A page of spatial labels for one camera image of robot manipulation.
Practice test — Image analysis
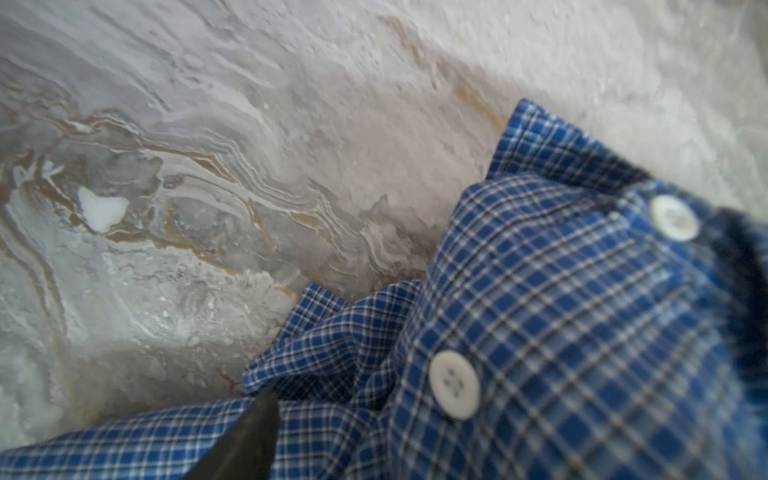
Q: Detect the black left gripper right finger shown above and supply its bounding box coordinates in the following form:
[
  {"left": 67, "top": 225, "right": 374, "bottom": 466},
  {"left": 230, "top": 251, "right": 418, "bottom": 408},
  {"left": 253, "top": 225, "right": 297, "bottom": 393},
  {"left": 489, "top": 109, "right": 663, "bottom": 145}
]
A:
[{"left": 717, "top": 208, "right": 767, "bottom": 384}]

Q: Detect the blue checked shirt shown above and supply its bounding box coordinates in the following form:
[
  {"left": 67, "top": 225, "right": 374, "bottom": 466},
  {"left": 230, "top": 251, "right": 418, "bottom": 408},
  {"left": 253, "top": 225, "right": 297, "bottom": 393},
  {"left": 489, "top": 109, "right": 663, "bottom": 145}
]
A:
[{"left": 1, "top": 100, "right": 767, "bottom": 479}]

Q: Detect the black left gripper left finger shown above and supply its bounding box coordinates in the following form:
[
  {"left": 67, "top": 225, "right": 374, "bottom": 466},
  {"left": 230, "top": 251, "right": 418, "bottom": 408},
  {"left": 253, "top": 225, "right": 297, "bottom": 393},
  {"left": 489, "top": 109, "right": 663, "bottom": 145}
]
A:
[{"left": 183, "top": 388, "right": 281, "bottom": 480}]

